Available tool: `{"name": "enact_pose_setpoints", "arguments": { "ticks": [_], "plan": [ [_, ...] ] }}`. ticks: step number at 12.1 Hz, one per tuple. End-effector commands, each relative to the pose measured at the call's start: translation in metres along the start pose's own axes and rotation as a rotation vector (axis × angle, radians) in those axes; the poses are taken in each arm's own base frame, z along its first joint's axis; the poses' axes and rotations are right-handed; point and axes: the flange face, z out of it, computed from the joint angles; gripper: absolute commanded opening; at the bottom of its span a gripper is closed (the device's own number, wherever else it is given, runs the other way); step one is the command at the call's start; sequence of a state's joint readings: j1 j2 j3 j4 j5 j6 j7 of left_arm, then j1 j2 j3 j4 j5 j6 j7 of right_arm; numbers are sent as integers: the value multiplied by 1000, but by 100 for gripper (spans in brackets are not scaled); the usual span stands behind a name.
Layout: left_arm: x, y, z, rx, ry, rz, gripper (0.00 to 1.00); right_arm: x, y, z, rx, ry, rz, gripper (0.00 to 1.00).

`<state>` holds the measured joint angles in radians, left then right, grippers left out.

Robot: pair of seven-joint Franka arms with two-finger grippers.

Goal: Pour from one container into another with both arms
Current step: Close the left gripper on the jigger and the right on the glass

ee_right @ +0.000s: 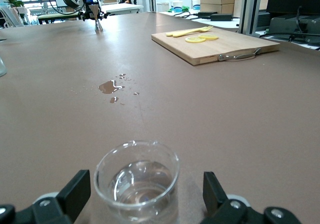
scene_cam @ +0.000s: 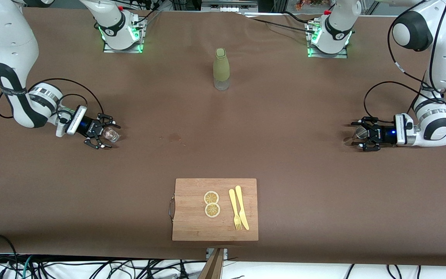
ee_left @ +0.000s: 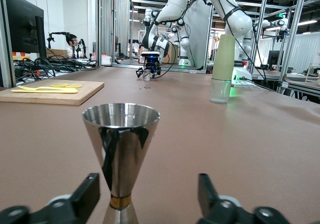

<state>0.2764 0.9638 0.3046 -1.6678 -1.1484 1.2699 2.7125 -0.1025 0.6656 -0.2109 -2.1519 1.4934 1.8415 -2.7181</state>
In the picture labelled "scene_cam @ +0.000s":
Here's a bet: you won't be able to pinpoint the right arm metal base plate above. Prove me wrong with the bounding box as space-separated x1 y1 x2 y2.
103 15 145 53

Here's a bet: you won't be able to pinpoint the steel jigger measuring cup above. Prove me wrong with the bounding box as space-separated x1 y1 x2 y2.
343 127 367 147

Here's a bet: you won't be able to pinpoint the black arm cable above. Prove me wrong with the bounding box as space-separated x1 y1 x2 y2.
364 0 446 124
0 78 104 119

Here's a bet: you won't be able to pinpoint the yellow plastic knife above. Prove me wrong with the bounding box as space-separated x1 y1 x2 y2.
235 185 250 231

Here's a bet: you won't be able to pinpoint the wooden camera post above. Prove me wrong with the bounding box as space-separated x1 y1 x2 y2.
198 248 225 279

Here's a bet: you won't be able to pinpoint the clear glass cup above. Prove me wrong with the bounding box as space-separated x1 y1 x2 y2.
103 126 121 143

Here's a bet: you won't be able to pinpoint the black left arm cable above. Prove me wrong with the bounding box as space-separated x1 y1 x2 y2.
364 0 446 124

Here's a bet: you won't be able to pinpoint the wooden cutting board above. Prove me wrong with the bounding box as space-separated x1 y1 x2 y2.
169 178 259 242

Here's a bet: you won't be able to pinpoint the black cable on table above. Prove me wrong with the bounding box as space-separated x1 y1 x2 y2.
242 11 316 34

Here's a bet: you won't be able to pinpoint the green sleeved glass bottle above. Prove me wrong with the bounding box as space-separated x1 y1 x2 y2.
213 48 230 91

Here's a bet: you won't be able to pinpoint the yellow plastic fork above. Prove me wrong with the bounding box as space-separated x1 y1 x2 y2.
228 189 243 231

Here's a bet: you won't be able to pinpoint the grey power strip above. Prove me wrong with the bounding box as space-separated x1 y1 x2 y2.
201 0 258 13

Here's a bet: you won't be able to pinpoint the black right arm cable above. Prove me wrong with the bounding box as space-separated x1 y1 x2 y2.
0 78 104 119

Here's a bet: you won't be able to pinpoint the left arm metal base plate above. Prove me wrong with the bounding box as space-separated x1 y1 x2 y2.
307 21 348 59

